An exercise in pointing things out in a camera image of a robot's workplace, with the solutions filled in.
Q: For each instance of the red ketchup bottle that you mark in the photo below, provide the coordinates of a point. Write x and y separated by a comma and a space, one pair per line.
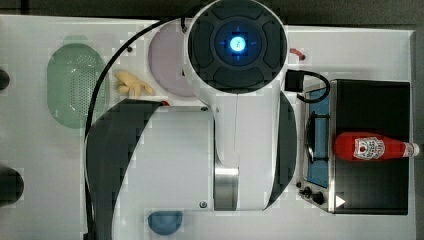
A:
365, 146

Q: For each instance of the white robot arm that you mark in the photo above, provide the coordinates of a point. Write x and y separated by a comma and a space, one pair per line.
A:
150, 167

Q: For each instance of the black toaster oven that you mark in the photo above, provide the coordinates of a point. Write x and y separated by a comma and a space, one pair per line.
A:
356, 187

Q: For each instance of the lilac round plate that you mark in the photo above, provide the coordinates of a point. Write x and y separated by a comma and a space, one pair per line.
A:
166, 60

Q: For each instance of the yellow banana bunch toy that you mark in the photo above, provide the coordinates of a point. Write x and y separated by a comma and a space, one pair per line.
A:
129, 83

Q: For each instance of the red strawberry toy far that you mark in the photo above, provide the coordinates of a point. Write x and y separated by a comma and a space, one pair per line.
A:
300, 55

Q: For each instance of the blue cup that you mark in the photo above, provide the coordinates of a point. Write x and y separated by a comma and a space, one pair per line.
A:
165, 223

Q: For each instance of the green oval colander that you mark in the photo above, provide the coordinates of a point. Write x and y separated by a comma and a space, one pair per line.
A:
72, 74

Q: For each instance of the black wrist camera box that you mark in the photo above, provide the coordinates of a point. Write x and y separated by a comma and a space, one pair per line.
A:
294, 81

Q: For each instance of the black cylinder post lower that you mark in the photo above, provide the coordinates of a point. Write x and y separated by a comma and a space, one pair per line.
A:
11, 186

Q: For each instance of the black cylinder post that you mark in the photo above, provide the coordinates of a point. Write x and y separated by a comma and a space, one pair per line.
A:
4, 80
11, 186

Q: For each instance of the black cylinder post upper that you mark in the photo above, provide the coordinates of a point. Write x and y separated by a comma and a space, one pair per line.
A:
4, 80

